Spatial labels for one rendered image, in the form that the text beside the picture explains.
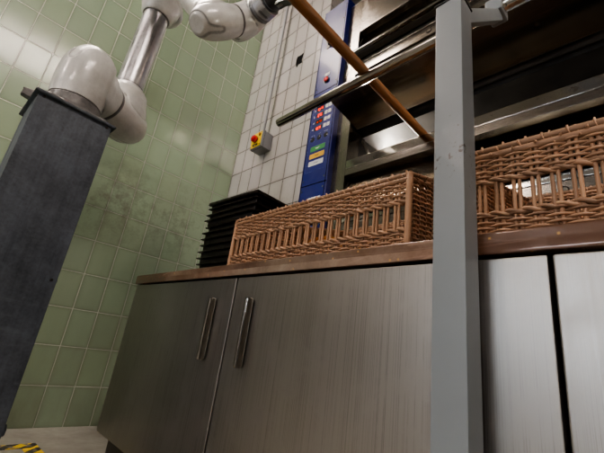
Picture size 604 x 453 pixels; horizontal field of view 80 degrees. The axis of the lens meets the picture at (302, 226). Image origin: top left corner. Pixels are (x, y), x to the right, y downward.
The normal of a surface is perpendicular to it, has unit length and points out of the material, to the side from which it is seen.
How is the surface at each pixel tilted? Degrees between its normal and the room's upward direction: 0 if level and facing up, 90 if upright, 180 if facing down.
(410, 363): 90
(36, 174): 90
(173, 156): 90
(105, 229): 90
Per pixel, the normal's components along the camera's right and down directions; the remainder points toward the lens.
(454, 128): -0.70, -0.32
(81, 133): 0.74, -0.12
